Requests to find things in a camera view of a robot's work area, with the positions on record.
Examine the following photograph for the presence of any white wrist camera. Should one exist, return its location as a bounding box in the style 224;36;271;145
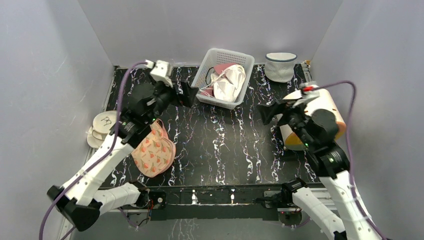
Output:
292;81;320;108
144;59;173;88

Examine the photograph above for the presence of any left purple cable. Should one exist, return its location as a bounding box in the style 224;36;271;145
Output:
38;60;150;240

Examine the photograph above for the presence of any aluminium frame rail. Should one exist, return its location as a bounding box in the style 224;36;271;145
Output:
58;187;342;240

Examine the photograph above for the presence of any white mesh laundry bag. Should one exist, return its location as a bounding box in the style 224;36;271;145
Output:
264;52;297;83

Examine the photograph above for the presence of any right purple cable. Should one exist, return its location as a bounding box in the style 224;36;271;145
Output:
308;80;387;240

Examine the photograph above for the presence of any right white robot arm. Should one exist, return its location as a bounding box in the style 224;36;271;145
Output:
257;99;385;240

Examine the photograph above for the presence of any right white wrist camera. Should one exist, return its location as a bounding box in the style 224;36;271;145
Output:
292;81;320;108

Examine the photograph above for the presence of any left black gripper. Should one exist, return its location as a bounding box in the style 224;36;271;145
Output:
145;72;198;125

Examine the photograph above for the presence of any white bra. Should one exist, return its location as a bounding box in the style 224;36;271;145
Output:
210;63;246;102

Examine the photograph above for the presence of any white and orange drum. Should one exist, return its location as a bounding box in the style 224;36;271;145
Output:
279;89;347;151

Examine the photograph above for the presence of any pink patterned mesh laundry bag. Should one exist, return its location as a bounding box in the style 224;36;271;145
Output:
131;119;176;178

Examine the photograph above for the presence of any white plastic basket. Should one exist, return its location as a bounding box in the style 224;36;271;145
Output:
191;48;255;110

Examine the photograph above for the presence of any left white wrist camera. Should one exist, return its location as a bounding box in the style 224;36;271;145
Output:
144;59;173;88

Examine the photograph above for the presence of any purple cable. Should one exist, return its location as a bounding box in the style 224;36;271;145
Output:
308;80;387;240
38;60;150;240

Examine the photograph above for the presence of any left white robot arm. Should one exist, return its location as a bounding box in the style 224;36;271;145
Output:
47;81;199;232

